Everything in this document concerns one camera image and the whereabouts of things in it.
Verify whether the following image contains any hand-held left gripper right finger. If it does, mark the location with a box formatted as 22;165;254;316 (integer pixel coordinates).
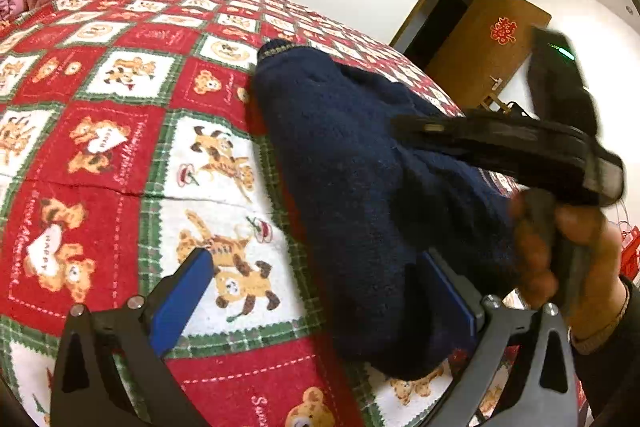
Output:
420;248;583;427

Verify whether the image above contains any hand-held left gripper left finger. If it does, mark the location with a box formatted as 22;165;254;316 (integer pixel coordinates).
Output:
50;248;217;427

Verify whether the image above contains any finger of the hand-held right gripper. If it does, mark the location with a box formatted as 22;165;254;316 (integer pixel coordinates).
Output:
390;112;591;202

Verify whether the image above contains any navy knitted sweater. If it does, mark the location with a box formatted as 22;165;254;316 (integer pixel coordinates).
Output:
252;39;531;380

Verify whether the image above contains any person's right forearm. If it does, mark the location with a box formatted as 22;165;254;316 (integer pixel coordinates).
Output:
570;277;640;427

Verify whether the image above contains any person's right hand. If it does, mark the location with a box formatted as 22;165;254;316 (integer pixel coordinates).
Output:
510;192;628;343

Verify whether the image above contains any red door decoration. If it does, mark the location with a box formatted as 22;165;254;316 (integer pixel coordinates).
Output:
491;18;518;45

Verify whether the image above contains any brown wooden door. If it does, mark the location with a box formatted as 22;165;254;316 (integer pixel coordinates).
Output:
425;0;551;112

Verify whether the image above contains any red paper ornament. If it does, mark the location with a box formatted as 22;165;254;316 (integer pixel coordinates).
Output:
617;224;640;279

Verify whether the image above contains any red checkered bear-print blanket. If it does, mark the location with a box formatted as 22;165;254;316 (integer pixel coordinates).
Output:
0;0;526;427

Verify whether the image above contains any dark door frame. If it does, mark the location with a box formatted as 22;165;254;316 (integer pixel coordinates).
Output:
390;0;503;70

